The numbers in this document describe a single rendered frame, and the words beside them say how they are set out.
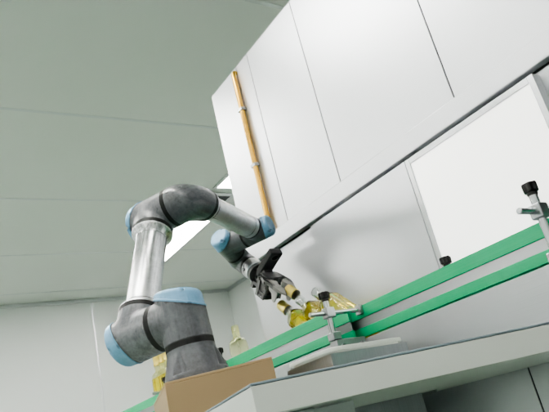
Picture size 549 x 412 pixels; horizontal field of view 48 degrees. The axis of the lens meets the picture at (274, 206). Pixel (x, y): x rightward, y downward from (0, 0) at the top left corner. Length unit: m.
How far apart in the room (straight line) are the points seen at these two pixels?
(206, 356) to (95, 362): 6.26
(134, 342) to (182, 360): 0.15
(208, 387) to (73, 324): 6.40
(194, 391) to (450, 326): 0.57
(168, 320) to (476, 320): 0.68
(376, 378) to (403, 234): 1.08
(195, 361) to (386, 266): 0.67
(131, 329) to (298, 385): 0.88
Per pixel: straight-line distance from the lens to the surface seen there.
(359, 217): 1.91
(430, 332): 1.49
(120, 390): 7.70
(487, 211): 1.60
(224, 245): 2.12
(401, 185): 1.78
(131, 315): 1.56
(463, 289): 1.44
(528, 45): 1.59
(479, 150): 1.62
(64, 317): 7.70
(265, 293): 2.06
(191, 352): 1.43
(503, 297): 1.36
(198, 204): 1.78
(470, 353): 0.79
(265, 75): 2.43
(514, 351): 0.83
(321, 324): 1.66
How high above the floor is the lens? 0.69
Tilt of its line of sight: 20 degrees up
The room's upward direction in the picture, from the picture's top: 14 degrees counter-clockwise
